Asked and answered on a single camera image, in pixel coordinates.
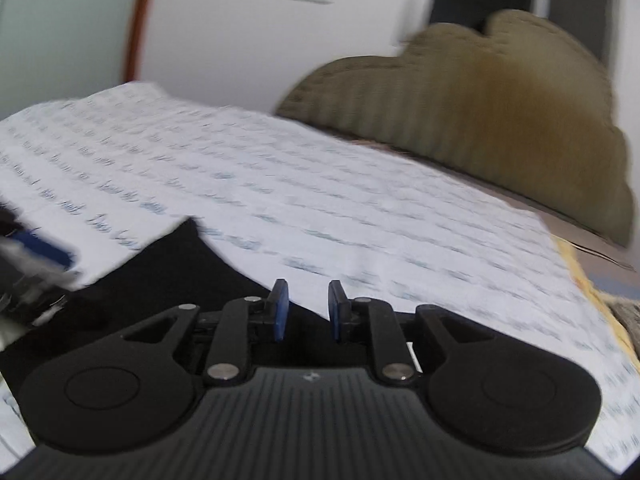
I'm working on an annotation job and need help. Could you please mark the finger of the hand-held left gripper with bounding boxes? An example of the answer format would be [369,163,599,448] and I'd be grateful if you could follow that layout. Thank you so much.
[0,225,82,333]

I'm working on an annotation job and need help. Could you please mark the wooden door frame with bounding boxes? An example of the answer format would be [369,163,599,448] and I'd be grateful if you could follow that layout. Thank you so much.
[122,0,162,84]

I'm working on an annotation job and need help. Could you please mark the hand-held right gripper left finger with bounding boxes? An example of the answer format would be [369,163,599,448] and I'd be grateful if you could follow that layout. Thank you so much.
[120,278,292,387]

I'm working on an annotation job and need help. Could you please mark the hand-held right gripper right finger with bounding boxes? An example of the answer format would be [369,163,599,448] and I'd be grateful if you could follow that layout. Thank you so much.
[326,279,483,387]

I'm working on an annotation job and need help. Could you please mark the black pants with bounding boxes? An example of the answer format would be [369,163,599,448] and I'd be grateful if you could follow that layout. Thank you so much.
[0,216,418,397]

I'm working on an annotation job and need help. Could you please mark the pale green door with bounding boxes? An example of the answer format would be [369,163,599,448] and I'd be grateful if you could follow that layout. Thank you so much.
[0,0,148,122]

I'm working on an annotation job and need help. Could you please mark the olive upholstered headboard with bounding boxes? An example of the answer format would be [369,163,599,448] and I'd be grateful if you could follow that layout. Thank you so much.
[272,9,636,249]

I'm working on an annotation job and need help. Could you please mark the white script-printed bed sheet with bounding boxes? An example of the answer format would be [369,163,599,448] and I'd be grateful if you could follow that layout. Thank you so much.
[0,80,640,476]

